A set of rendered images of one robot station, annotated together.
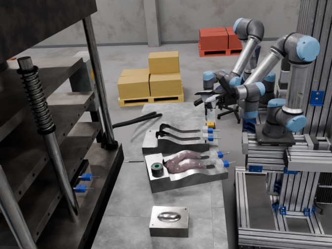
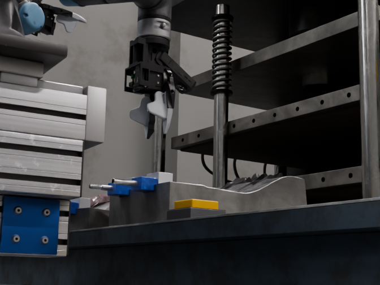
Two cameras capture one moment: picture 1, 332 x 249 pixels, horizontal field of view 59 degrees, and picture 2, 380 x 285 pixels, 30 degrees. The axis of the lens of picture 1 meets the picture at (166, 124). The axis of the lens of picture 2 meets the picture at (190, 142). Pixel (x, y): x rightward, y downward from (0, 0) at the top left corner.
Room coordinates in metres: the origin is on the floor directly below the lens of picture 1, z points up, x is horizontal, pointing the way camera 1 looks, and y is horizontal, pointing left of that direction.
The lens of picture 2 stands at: (3.09, -1.27, 0.69)
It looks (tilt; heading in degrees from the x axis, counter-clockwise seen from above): 11 degrees up; 138
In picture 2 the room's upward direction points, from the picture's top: 1 degrees clockwise
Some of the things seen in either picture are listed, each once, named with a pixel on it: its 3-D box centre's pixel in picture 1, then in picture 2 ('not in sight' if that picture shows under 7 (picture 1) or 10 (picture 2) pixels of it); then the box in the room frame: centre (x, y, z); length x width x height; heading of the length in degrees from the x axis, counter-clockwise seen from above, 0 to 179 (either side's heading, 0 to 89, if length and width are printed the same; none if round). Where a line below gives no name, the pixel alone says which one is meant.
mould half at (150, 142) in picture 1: (176, 136); (228, 206); (1.91, -0.07, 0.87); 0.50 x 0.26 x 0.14; 82
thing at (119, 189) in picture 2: (211, 138); (115, 189); (1.81, -0.33, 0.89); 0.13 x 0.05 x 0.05; 82
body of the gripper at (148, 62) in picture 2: (209, 100); (150, 68); (1.92, -0.33, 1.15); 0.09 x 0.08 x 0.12; 82
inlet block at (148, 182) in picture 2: (211, 130); (140, 184); (1.92, -0.35, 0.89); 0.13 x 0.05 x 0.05; 82
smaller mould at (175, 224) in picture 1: (170, 221); not in sight; (1.11, 0.02, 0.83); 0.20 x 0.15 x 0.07; 82
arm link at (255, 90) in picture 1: (252, 90); not in sight; (1.40, -0.47, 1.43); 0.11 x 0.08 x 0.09; 103
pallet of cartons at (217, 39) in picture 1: (226, 40); not in sight; (7.06, -1.63, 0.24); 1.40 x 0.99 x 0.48; 78
